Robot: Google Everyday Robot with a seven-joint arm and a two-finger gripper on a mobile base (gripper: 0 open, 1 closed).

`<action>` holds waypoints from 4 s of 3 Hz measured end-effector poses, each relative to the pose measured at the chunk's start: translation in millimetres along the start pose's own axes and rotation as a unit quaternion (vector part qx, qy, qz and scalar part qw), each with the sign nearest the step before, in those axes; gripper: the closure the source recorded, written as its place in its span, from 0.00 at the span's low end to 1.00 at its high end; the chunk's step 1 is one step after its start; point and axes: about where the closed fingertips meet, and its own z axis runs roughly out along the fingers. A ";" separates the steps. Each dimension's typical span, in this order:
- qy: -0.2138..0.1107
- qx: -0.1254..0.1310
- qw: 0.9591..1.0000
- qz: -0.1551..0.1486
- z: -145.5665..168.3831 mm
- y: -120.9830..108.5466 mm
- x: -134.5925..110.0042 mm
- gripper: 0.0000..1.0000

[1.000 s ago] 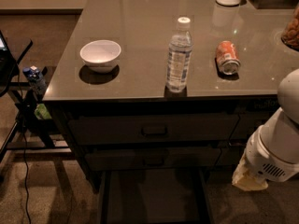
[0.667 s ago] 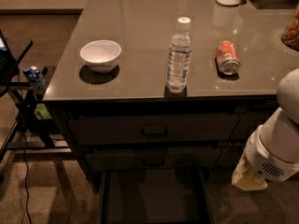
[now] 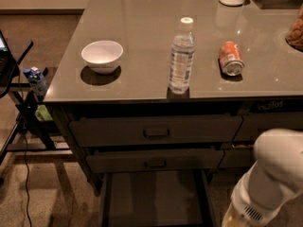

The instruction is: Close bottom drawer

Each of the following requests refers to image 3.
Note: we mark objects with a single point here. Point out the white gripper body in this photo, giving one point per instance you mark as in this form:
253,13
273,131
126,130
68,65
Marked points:
249,205

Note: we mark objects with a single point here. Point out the dark drawer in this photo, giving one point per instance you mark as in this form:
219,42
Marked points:
227,176
157,159
256,123
127,131
178,198
238,156

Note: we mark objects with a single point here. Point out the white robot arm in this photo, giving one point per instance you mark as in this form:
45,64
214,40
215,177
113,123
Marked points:
275,178

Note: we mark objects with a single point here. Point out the dark drawer cabinet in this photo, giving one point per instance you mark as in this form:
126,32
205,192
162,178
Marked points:
64,112

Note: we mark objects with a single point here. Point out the orange soda can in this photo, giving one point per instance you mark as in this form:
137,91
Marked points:
230,59

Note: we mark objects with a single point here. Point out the clear plastic water bottle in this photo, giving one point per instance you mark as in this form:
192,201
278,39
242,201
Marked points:
181,56

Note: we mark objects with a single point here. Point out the bag of brown snacks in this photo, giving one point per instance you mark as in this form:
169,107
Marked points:
294,36

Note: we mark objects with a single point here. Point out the white ceramic bowl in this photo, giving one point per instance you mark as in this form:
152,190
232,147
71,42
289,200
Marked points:
102,57

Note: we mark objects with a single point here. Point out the green packet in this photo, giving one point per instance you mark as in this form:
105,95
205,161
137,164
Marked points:
43,114

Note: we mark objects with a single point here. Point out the black side stand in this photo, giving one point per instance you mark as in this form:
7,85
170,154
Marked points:
26,104

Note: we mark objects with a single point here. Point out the blue capped small bottle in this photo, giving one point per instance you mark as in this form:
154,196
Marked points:
36,80

